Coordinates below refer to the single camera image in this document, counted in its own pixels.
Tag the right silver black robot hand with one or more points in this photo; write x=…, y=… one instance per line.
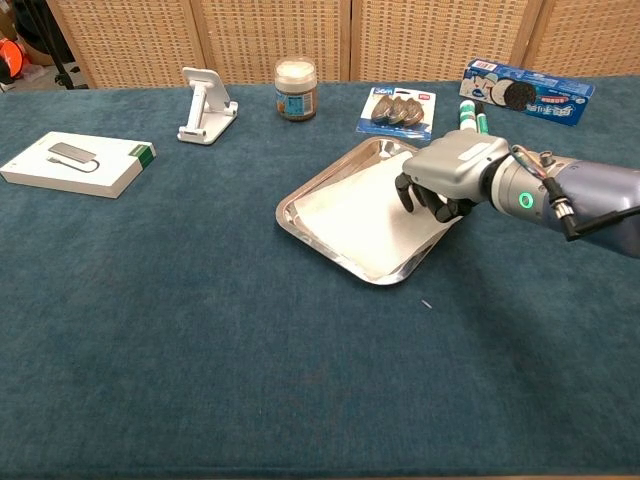
x=450, y=165

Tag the white wet wipe sheet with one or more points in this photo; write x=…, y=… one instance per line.
x=360, y=220

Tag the blue cookie box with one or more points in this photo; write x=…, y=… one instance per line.
x=545, y=95

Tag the stainless steel tray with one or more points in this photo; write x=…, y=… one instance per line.
x=385, y=279

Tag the white usb hub box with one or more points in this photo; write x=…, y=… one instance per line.
x=75, y=165

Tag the white green glue stick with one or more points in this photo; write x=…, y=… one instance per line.
x=466, y=117

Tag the black green marker pen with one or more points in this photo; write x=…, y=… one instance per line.
x=482, y=122

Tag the clear jar with white lid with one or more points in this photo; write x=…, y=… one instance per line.
x=295, y=92

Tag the wooden woven folding screen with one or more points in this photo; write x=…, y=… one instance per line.
x=280, y=35

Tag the white folding phone stand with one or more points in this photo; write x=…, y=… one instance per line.
x=205, y=110

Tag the blue carpet table mat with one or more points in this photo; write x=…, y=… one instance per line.
x=200, y=325

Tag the black tripod stand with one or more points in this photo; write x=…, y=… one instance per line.
x=60, y=60

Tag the orange black object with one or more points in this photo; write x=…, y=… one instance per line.
x=10, y=62

